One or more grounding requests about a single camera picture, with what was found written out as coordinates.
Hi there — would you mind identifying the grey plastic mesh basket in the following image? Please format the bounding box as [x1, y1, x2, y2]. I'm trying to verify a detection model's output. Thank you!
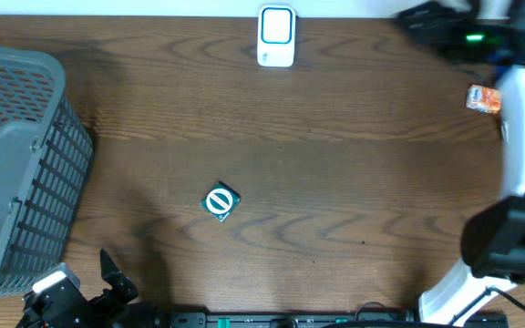
[0, 46, 94, 296]

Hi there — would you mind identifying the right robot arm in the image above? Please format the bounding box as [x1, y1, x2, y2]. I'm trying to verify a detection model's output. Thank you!
[395, 1, 525, 327]

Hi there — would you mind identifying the green small box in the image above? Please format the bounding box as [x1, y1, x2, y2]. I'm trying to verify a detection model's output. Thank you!
[200, 181, 241, 222]

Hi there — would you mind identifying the orange small box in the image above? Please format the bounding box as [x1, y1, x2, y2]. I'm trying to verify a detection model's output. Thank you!
[466, 85, 501, 114]

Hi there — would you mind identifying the white barcode scanner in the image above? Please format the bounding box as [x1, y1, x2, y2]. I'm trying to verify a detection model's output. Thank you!
[257, 5, 296, 67]

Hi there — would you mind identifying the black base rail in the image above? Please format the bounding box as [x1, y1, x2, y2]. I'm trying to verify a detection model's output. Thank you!
[166, 310, 510, 328]

